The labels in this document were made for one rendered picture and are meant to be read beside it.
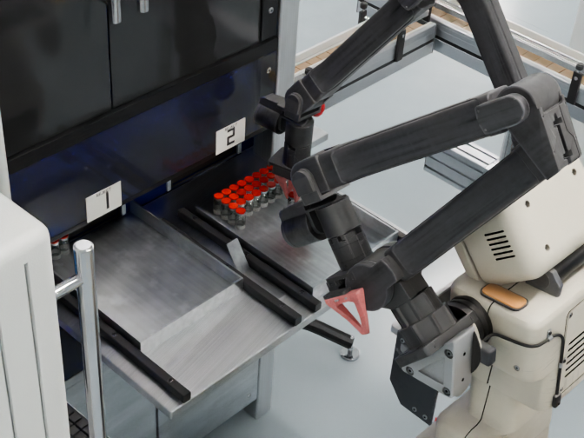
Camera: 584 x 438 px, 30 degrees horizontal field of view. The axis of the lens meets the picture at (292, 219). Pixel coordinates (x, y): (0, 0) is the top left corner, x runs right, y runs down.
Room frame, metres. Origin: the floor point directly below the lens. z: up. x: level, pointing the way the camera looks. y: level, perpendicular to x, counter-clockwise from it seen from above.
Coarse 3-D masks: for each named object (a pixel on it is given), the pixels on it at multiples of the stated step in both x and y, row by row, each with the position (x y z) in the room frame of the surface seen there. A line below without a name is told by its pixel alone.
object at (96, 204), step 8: (120, 184) 1.69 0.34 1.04; (104, 192) 1.66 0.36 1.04; (112, 192) 1.67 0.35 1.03; (120, 192) 1.69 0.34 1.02; (88, 200) 1.63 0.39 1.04; (96, 200) 1.64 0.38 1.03; (104, 200) 1.66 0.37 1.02; (112, 200) 1.67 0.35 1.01; (120, 200) 1.69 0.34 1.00; (88, 208) 1.63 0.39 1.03; (96, 208) 1.64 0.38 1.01; (104, 208) 1.66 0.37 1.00; (112, 208) 1.67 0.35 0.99; (88, 216) 1.63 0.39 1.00; (96, 216) 1.64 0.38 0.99
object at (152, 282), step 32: (128, 224) 1.76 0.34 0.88; (160, 224) 1.74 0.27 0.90; (64, 256) 1.64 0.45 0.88; (96, 256) 1.65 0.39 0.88; (128, 256) 1.66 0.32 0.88; (160, 256) 1.67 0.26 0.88; (192, 256) 1.67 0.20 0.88; (96, 288) 1.56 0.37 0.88; (128, 288) 1.57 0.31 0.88; (160, 288) 1.57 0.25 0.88; (192, 288) 1.58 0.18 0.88; (224, 288) 1.55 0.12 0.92; (128, 320) 1.48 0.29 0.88; (160, 320) 1.48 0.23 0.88; (192, 320) 1.48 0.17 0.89
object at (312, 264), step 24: (216, 216) 1.81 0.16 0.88; (264, 216) 1.82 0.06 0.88; (360, 216) 1.83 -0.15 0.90; (240, 240) 1.71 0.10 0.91; (264, 240) 1.74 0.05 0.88; (384, 240) 1.73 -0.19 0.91; (288, 264) 1.67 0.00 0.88; (312, 264) 1.68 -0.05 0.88; (336, 264) 1.68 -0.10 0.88; (312, 288) 1.57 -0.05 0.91
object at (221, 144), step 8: (240, 120) 1.93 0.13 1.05; (224, 128) 1.90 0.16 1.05; (240, 128) 1.93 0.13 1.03; (216, 136) 1.88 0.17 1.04; (224, 136) 1.90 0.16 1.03; (232, 136) 1.92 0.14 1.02; (240, 136) 1.94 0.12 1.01; (216, 144) 1.88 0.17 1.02; (224, 144) 1.90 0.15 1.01; (232, 144) 1.92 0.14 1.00; (216, 152) 1.88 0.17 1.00
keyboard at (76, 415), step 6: (72, 408) 1.31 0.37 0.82; (72, 414) 1.28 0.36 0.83; (78, 414) 1.29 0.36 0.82; (72, 420) 1.27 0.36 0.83; (78, 420) 1.27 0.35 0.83; (84, 420) 1.27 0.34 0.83; (72, 426) 1.26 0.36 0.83; (78, 426) 1.26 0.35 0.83; (84, 426) 1.26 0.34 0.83; (72, 432) 1.24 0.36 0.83; (78, 432) 1.25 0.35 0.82; (84, 432) 1.25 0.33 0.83
